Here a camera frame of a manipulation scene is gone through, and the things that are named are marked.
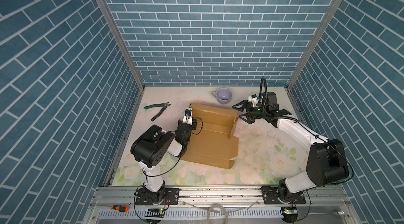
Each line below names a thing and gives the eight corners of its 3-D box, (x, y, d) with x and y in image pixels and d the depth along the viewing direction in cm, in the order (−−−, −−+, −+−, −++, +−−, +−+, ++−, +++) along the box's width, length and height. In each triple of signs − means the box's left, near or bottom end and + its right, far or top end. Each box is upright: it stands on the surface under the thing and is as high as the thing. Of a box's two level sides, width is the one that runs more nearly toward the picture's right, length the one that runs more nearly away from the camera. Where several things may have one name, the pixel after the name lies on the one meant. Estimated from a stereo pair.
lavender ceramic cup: (222, 107, 109) (223, 102, 105) (212, 96, 115) (212, 91, 111) (235, 100, 113) (236, 95, 109) (224, 90, 120) (225, 85, 116)
